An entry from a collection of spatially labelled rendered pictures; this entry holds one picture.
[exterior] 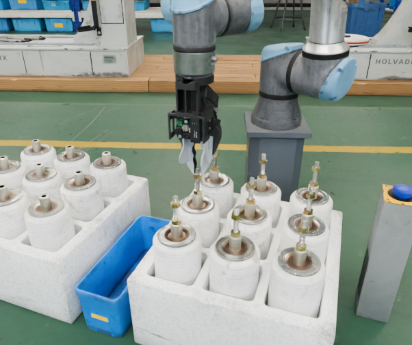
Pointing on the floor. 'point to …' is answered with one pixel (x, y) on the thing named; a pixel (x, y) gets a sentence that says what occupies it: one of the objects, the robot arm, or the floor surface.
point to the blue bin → (116, 278)
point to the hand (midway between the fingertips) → (198, 166)
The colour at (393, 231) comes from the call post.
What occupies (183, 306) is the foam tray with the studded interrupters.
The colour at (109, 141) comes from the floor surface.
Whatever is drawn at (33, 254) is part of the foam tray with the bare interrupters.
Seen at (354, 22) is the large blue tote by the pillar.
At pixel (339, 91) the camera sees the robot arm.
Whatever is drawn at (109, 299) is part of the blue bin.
